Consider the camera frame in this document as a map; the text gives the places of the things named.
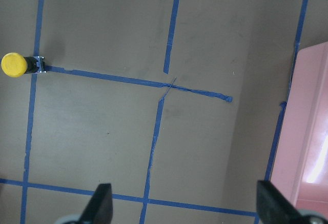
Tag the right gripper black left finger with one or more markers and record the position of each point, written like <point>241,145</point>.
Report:
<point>100,207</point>

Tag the pink plastic bin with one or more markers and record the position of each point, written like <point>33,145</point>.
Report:
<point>300,166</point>

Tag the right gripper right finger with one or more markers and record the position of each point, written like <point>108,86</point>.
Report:
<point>273,207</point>

